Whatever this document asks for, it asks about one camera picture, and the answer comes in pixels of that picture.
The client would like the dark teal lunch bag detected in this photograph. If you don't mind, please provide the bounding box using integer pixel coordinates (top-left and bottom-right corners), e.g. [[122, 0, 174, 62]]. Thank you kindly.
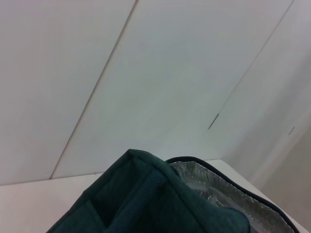
[[46, 149, 298, 233]]

